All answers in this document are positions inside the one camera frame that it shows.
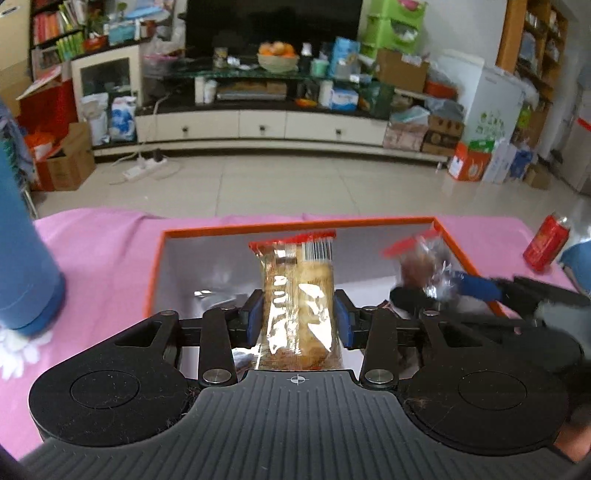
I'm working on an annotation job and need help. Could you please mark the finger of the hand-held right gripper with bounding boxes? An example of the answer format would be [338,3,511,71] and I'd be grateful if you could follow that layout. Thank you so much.
[461,274,517,304]
[390,286,532,326]

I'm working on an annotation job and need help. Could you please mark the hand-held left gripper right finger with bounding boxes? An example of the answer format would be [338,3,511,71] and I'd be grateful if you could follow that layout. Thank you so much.
[333,289,491,388]

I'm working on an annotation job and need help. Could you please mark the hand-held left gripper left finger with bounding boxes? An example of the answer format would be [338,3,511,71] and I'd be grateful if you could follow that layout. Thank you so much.
[113,288,265,387]

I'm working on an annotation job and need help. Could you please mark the clear snack packet red edge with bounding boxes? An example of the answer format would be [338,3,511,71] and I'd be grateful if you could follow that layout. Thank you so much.
[381,226,468,302]

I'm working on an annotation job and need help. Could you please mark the clear bread packet orange edge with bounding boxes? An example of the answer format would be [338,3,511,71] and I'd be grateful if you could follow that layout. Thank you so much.
[248,231,345,372]

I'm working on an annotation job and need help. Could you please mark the orange cardboard box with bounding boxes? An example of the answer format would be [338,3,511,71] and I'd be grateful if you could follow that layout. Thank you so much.
[147,216,506,372]

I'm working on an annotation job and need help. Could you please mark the red drink can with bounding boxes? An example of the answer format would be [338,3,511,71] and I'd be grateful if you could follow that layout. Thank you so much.
[523,213,572,273]

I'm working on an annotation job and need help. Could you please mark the orange and white carton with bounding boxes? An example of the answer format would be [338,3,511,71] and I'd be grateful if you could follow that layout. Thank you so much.
[448,141,495,183]

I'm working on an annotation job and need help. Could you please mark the small brown cardboard box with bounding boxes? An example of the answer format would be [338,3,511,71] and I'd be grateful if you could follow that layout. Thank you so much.
[524,164,552,190]

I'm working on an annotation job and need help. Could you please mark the stacked brown cartons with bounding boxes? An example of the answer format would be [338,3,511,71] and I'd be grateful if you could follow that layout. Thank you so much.
[421,115,465,158]

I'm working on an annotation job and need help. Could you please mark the pink carton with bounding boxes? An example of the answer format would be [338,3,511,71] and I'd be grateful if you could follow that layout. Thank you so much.
[383,122,428,151]

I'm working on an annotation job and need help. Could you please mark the pink tablecloth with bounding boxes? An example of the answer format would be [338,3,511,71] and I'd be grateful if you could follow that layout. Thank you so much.
[0,208,591,462]

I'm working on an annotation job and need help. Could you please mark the white chest freezer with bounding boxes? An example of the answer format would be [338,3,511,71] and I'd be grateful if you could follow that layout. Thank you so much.
[436,51,527,153]

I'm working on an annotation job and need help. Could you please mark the white power strip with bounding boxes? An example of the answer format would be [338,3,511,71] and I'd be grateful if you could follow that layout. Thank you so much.
[124,159,168,182]

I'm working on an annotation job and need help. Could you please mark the white TV cabinet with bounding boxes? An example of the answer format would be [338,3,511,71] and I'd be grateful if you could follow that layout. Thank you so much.
[90,69,451,163]

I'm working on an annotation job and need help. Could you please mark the flat blue tissue pack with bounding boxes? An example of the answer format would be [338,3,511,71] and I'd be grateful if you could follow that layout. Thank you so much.
[330,88,360,112]

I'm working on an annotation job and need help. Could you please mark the large brown cardboard box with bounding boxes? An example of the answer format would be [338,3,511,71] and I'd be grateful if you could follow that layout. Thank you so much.
[376,48,430,93]

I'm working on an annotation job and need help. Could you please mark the blue bottle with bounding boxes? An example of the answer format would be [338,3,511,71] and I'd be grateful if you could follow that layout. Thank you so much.
[0,143,66,337]

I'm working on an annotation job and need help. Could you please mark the blue and white sack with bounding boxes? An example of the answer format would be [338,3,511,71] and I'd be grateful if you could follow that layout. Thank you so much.
[110,96,138,143]

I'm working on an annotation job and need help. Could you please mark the white flower-shaped coaster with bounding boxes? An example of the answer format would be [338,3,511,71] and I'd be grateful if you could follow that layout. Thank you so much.
[0,323,54,381]

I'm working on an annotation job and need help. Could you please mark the open brown cardboard box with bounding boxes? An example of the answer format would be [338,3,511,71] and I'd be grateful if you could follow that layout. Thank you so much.
[36,122,97,192]

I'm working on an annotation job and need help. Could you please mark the tall blue tissue pack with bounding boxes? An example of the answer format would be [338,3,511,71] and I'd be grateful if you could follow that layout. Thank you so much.
[331,37,362,79]

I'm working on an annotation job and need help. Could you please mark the wooden shelf unit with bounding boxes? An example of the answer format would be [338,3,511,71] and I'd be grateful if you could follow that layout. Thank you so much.
[496,0,570,103]

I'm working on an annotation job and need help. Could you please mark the grey and white sack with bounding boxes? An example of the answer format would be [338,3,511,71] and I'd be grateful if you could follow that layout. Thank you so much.
[81,92,110,146]

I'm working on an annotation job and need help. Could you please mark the bowl of oranges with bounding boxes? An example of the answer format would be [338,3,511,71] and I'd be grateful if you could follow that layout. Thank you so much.
[256,41,300,73]

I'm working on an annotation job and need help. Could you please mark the green plastic storage rack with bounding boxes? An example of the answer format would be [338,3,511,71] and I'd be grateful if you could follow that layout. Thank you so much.
[360,0,430,61]

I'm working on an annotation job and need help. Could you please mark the white glass-door cabinet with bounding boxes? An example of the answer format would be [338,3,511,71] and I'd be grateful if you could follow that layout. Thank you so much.
[71,44,144,112]

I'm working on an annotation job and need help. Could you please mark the black television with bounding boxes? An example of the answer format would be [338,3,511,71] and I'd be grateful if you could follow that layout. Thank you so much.
[185,0,363,49]

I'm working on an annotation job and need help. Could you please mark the dark bookshelf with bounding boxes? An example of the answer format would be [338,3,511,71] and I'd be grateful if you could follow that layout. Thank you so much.
[28,0,95,63]

